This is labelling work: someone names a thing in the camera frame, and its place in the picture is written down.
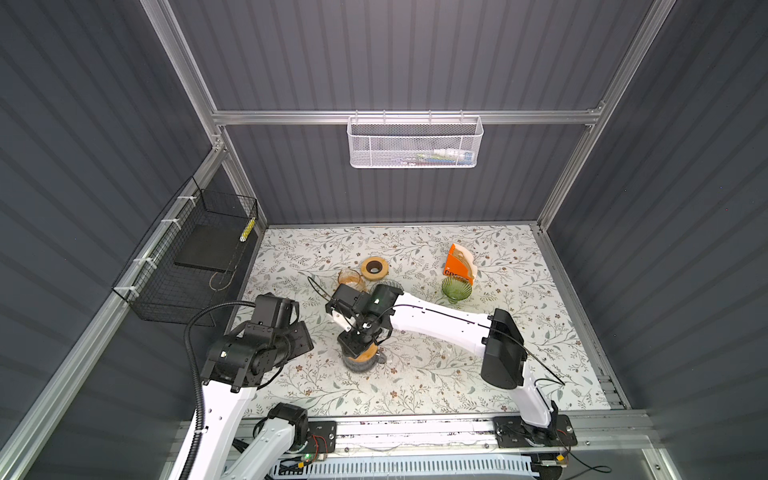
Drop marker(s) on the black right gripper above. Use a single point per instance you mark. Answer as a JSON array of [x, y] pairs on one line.
[[350, 347]]

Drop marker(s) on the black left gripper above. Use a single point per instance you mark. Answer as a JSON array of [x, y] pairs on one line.
[[302, 337]]

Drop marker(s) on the orange glass carafe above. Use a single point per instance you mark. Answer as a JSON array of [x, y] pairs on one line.
[[352, 278]]

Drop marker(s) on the bamboo ring holder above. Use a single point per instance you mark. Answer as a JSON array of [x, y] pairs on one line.
[[374, 268], [368, 356]]

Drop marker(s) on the green glass dripper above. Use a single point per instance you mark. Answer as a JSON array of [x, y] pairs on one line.
[[456, 289]]

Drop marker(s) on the grey glass carafe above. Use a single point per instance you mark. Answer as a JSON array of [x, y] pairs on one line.
[[382, 359]]

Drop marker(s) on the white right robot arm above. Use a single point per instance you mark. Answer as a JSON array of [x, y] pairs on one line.
[[494, 338]]

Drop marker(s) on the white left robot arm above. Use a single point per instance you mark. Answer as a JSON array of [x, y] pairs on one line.
[[218, 414]]

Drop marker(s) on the grey glass dripper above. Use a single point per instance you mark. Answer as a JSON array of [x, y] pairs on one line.
[[391, 283]]

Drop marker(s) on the orange coffee filter pack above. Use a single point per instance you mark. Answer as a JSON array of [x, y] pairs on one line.
[[459, 263]]

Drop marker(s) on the black flat pad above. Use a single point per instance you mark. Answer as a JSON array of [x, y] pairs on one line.
[[210, 248]]

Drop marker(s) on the yellow marker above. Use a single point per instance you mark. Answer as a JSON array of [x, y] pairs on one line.
[[247, 230]]

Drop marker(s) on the items in white basket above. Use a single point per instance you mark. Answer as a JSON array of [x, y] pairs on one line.
[[449, 156]]

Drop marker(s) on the black wire basket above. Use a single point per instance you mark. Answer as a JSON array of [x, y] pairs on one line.
[[159, 291]]

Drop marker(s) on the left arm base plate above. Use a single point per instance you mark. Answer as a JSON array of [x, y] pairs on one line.
[[321, 439]]

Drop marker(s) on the white slotted cable duct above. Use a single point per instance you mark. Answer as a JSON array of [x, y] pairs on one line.
[[412, 466]]

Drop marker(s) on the white wire basket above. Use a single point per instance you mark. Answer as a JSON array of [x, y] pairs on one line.
[[380, 142]]

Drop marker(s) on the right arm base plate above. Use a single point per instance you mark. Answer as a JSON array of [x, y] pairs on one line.
[[512, 432]]

